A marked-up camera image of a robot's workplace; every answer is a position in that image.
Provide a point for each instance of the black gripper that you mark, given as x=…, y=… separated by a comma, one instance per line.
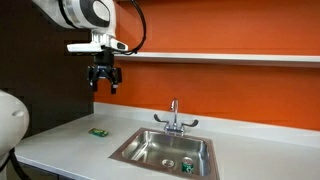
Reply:
x=103, y=65

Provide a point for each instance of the green soda can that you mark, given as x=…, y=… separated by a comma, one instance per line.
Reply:
x=187, y=165

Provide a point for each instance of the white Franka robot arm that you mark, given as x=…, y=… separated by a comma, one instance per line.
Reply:
x=83, y=13

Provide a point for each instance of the green snack packet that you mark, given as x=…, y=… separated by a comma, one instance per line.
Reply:
x=98, y=132

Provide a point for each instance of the dark wood cabinet panel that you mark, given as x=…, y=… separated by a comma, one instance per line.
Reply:
x=43, y=73

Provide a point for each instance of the stainless steel sink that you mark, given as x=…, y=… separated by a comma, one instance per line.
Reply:
x=156, y=150

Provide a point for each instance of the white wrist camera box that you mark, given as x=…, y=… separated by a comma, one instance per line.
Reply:
x=96, y=46

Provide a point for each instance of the white wall shelf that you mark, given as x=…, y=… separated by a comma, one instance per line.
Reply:
x=216, y=59

